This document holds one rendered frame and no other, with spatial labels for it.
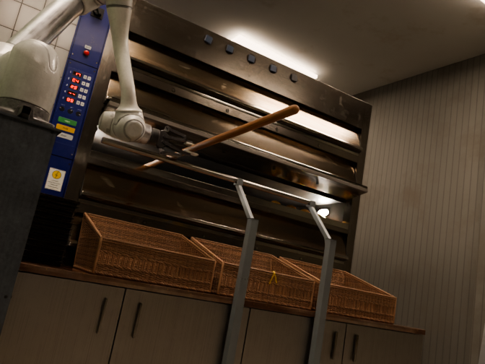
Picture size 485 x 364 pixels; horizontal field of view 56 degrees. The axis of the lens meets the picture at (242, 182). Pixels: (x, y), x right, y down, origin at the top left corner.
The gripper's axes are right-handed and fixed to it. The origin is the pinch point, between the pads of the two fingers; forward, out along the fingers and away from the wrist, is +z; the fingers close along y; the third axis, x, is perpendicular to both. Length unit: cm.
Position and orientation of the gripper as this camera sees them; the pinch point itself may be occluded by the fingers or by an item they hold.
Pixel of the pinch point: (191, 149)
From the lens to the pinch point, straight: 209.0
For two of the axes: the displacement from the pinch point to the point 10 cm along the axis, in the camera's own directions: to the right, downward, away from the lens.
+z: 8.5, 2.6, 4.6
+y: -1.8, 9.6, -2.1
